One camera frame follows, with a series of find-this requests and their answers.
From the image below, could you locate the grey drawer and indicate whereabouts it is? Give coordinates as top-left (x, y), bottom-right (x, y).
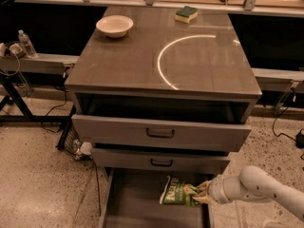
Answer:
top-left (92, 148), bottom-right (230, 174)
top-left (98, 168), bottom-right (214, 228)
top-left (72, 114), bottom-right (251, 152)

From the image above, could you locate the black power adapter with cable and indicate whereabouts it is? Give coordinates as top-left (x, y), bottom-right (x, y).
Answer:
top-left (272, 108), bottom-right (304, 149)

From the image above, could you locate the grey bottom drawer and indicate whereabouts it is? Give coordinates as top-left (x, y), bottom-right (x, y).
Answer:
top-left (98, 168), bottom-right (214, 228)

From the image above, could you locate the grey drawer cabinet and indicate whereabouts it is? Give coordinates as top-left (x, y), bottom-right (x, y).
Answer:
top-left (65, 5), bottom-right (263, 228)

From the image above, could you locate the clear plastic water bottle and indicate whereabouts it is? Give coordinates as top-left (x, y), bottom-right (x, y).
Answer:
top-left (18, 29), bottom-right (37, 58)

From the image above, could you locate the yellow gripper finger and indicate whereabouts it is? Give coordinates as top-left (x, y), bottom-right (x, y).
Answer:
top-left (193, 196), bottom-right (212, 204)
top-left (197, 180), bottom-right (211, 191)

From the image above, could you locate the green jalapeno chip bag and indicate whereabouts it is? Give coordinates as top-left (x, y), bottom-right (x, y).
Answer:
top-left (160, 176), bottom-right (200, 207)

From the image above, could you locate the grey top drawer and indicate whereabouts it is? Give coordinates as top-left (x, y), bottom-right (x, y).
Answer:
top-left (72, 114), bottom-right (251, 152)

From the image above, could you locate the yellow green sponge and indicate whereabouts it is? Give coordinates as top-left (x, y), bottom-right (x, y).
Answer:
top-left (175, 6), bottom-right (198, 24)

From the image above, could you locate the grey middle drawer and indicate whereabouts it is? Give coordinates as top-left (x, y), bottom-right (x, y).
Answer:
top-left (92, 148), bottom-right (230, 174)

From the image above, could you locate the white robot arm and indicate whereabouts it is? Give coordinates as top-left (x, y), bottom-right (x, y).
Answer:
top-left (193, 165), bottom-right (304, 221)

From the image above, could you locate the black metal side table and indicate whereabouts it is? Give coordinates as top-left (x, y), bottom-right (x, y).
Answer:
top-left (0, 41), bottom-right (77, 151)

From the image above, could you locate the white ceramic bowl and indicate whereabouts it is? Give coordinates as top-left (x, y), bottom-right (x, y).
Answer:
top-left (96, 15), bottom-right (133, 38)

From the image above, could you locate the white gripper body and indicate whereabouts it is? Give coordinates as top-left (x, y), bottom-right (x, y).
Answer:
top-left (208, 176), bottom-right (229, 204)

